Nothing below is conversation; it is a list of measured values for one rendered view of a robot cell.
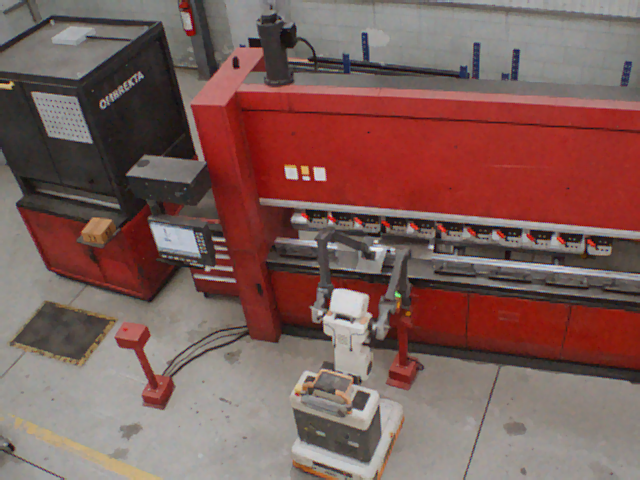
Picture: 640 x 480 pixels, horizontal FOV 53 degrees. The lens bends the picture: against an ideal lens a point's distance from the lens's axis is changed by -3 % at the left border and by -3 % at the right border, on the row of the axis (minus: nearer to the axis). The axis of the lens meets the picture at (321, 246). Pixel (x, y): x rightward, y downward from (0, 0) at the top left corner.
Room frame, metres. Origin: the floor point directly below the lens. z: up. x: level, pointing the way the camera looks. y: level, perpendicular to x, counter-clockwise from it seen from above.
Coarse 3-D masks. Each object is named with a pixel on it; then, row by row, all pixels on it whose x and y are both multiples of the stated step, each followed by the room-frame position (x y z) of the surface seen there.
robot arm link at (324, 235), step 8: (320, 232) 3.26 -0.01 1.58; (328, 232) 3.24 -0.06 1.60; (320, 240) 3.19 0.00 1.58; (320, 248) 3.18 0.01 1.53; (320, 256) 3.16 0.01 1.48; (320, 264) 3.14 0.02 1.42; (328, 264) 3.15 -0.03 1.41; (320, 272) 3.12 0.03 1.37; (328, 272) 3.12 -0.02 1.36; (320, 280) 3.10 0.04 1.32; (328, 280) 3.09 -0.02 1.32; (328, 288) 3.05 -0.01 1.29; (328, 296) 3.02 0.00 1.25
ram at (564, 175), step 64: (256, 128) 3.95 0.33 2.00; (320, 128) 3.79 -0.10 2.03; (384, 128) 3.64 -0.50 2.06; (448, 128) 3.50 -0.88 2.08; (512, 128) 3.36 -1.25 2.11; (576, 128) 3.23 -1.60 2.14; (320, 192) 3.81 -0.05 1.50; (384, 192) 3.65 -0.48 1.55; (448, 192) 3.49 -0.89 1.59; (512, 192) 3.35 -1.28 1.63; (576, 192) 3.20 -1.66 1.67
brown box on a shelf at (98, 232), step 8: (88, 224) 4.38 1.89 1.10; (96, 224) 4.36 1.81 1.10; (104, 224) 4.34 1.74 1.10; (112, 224) 4.37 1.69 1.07; (88, 232) 4.27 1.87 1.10; (96, 232) 4.25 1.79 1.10; (104, 232) 4.26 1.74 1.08; (112, 232) 4.34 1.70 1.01; (80, 240) 4.32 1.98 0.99; (88, 240) 4.27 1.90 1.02; (96, 240) 4.24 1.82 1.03; (104, 240) 4.23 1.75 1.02
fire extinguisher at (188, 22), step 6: (186, 0) 9.11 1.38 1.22; (180, 6) 8.99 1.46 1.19; (186, 6) 8.97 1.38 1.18; (180, 12) 9.02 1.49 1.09; (186, 12) 8.96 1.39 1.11; (192, 12) 9.07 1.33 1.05; (186, 18) 8.95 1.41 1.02; (192, 18) 9.01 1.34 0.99; (186, 24) 8.96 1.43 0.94; (192, 24) 8.98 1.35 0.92; (186, 30) 8.97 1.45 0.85; (192, 30) 8.97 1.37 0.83
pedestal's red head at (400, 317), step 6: (414, 306) 3.24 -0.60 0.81; (396, 312) 3.24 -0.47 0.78; (402, 312) 3.28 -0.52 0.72; (414, 312) 3.23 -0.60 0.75; (390, 318) 3.25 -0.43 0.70; (396, 318) 3.23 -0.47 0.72; (402, 318) 3.24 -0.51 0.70; (408, 318) 3.23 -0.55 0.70; (414, 318) 3.23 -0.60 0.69; (402, 324) 3.21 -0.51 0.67; (408, 324) 3.18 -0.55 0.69
